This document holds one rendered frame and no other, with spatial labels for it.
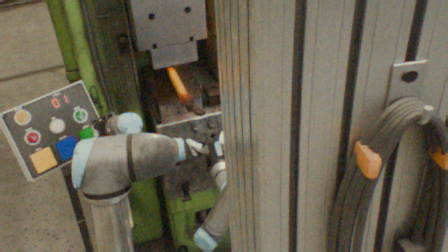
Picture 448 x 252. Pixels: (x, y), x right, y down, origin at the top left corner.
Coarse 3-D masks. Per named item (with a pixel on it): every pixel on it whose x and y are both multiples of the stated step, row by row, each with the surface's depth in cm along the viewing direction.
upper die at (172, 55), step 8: (192, 40) 190; (160, 48) 187; (168, 48) 188; (176, 48) 189; (184, 48) 190; (192, 48) 191; (152, 56) 188; (160, 56) 189; (168, 56) 190; (176, 56) 191; (184, 56) 192; (192, 56) 193; (152, 64) 191; (160, 64) 191; (168, 64) 192; (176, 64) 193
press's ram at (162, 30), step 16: (128, 0) 182; (144, 0) 176; (160, 0) 177; (176, 0) 179; (192, 0) 180; (128, 16) 198; (144, 16) 179; (160, 16) 180; (176, 16) 182; (192, 16) 184; (144, 32) 182; (160, 32) 184; (176, 32) 185; (192, 32) 187; (144, 48) 186
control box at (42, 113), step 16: (48, 96) 176; (80, 96) 182; (16, 112) 170; (32, 112) 172; (48, 112) 175; (64, 112) 178; (96, 112) 185; (16, 128) 169; (32, 128) 172; (48, 128) 175; (64, 128) 177; (80, 128) 181; (16, 144) 168; (32, 144) 171; (48, 144) 174; (32, 176) 170
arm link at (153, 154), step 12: (132, 144) 103; (144, 144) 103; (156, 144) 104; (168, 144) 107; (180, 144) 143; (144, 156) 102; (156, 156) 103; (168, 156) 106; (180, 156) 143; (144, 168) 102; (156, 168) 104; (168, 168) 108; (144, 180) 105
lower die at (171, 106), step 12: (156, 72) 228; (168, 72) 225; (180, 72) 225; (156, 84) 219; (168, 84) 216; (192, 84) 213; (156, 96) 209; (168, 96) 206; (192, 96) 203; (168, 108) 203; (180, 108) 205
